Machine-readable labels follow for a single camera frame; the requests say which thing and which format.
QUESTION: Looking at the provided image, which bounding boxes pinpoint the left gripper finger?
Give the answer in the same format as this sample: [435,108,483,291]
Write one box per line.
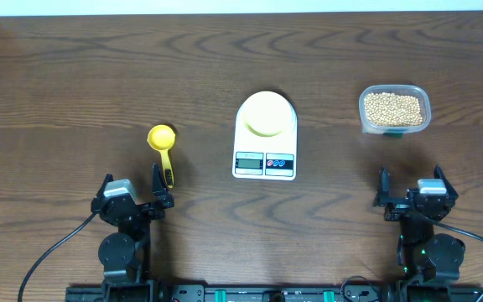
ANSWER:
[96,174,113,200]
[152,163,170,198]

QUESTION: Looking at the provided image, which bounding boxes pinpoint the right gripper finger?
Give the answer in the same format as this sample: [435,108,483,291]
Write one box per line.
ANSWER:
[377,166,390,197]
[434,164,456,194]

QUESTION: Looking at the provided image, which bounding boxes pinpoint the yellow measuring scoop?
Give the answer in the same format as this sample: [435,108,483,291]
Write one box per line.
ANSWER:
[147,124,176,188]

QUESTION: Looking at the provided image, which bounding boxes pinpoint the yellow-green bowl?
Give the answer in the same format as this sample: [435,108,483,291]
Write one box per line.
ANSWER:
[241,91,293,137]

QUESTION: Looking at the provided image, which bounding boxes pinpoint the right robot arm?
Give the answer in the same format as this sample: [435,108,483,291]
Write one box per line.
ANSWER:
[373,166,465,301]

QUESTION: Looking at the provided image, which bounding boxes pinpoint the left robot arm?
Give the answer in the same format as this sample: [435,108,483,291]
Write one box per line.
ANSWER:
[91,164,174,302]

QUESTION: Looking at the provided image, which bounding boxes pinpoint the white digital kitchen scale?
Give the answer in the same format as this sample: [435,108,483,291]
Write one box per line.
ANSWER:
[231,102,298,180]

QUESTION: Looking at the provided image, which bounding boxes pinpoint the clear plastic container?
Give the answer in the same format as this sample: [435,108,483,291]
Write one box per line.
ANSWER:
[359,85,432,137]

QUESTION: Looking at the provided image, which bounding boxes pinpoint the soybeans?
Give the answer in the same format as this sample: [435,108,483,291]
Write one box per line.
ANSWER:
[364,92,423,127]

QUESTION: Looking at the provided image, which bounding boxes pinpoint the left black cable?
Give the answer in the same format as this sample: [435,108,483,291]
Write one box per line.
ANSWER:
[17,211,100,302]

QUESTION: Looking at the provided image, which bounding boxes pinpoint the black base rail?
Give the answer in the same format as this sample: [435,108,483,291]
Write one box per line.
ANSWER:
[65,284,483,302]

